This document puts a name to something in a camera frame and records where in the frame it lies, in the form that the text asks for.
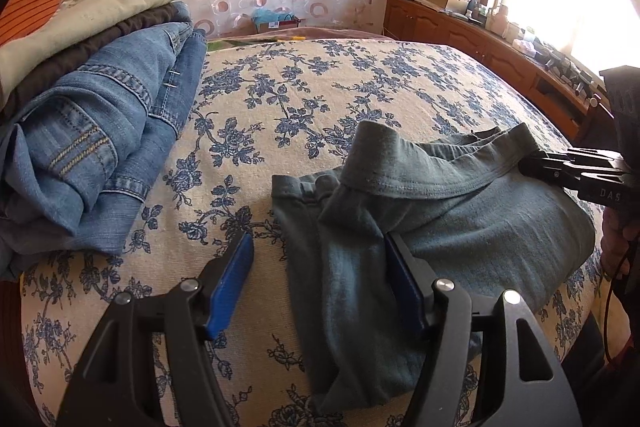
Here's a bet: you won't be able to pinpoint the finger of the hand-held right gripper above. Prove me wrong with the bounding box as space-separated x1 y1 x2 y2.
518 150 577 194

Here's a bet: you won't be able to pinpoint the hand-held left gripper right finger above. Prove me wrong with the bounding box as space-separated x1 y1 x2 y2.
382 232 583 427

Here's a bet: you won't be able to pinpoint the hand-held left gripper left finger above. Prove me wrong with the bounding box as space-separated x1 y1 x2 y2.
57 232 256 427

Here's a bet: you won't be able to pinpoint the grey-green t-shirt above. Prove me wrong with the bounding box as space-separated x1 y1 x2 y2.
271 119 597 415

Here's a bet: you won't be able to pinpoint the folded dark brown pants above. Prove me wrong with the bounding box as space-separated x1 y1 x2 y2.
0 2 193 122

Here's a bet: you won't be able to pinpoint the folded khaki pants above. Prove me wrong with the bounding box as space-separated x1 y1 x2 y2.
0 0 184 95

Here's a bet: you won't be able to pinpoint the person's right hand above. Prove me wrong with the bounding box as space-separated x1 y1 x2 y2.
601 208 640 279

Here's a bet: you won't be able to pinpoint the clutter of small household things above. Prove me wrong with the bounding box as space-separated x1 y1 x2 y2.
392 0 603 96

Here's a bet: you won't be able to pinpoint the wooden cabinet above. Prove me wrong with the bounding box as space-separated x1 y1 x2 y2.
384 0 615 144

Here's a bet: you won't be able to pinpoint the folded blue jeans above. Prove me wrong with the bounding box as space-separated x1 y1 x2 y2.
0 22 208 282

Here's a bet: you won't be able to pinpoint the floral blue and cream bedspread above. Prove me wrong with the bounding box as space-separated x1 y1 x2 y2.
20 38 608 427

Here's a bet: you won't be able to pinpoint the person's dark clothing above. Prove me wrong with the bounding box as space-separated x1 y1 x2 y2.
562 307 640 427

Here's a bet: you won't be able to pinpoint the green patterned cloth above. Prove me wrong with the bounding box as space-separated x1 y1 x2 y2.
206 35 303 48

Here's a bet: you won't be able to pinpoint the cardboard box with blue cloth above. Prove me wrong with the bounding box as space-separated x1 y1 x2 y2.
251 9 302 34

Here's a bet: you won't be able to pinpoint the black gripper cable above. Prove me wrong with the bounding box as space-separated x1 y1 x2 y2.
601 242 632 364

